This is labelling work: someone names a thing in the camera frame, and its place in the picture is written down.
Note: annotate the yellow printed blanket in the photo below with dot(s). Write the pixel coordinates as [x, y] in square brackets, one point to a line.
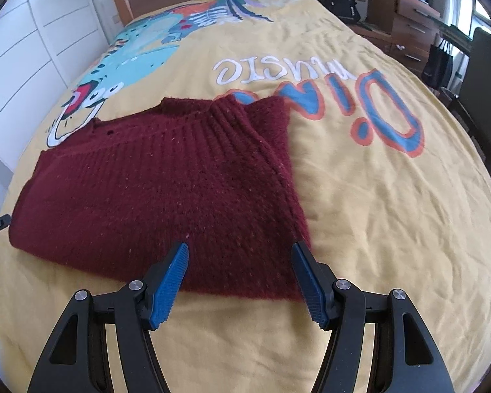
[372, 213]

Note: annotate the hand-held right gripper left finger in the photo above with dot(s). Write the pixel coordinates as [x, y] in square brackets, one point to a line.
[170, 290]

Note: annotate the wooden drawer cabinet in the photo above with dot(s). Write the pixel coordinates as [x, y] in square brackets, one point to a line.
[409, 20]

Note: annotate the black hanging bag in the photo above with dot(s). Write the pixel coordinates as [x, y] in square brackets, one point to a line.
[438, 65]

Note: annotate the white wardrobe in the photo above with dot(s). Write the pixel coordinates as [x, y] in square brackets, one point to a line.
[24, 49]

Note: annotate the maroon knitted sweater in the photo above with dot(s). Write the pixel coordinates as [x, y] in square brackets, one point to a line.
[147, 196]

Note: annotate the grey office chair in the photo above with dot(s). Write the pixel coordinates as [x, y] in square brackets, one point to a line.
[487, 73]

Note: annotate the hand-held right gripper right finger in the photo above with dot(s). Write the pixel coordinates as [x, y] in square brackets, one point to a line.
[309, 290]

